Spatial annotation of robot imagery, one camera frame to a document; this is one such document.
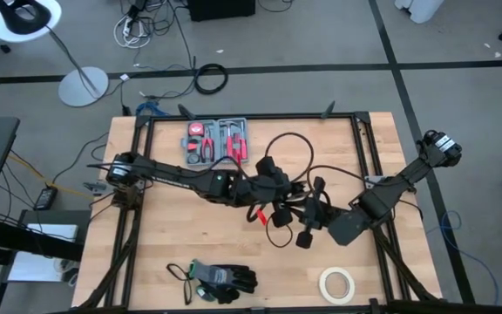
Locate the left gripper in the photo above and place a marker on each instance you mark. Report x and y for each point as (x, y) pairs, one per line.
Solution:
(273, 185)

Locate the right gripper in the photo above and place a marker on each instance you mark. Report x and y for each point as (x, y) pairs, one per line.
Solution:
(318, 213)

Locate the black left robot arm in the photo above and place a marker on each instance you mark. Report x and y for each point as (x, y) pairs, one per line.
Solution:
(177, 179)

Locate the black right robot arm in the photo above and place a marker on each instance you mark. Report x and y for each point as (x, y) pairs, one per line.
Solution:
(386, 192)

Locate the white masking tape roll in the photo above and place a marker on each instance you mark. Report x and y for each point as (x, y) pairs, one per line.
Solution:
(321, 285)

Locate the small hammer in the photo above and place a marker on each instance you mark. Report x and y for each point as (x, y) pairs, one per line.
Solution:
(230, 146)

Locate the grey tool kit case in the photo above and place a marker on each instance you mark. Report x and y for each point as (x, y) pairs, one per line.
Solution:
(217, 144)

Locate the black fabric bundle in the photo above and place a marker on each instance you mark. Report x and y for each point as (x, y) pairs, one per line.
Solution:
(220, 275)

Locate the black glove with green cuff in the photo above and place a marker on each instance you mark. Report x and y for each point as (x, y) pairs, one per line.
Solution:
(227, 297)

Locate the red tape measure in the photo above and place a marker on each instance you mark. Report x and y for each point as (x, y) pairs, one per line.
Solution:
(195, 129)

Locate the black box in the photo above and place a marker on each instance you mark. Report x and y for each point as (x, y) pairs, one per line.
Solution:
(220, 8)

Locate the white plastic object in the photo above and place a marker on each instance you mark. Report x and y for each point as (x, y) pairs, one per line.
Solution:
(421, 8)

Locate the white power strip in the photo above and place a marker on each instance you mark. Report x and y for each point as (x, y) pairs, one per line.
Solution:
(125, 31)

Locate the floor lamp with round base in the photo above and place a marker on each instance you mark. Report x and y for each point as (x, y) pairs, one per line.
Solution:
(83, 87)

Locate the white flat device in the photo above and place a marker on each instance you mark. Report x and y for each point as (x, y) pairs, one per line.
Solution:
(52, 233)

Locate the black power adapter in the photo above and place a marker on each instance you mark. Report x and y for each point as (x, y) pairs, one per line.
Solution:
(45, 198)

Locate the black aluminium table frame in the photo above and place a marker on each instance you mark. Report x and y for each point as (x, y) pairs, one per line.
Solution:
(277, 116)

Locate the black angled frame brace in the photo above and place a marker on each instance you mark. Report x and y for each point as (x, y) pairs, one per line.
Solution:
(328, 111)
(186, 112)

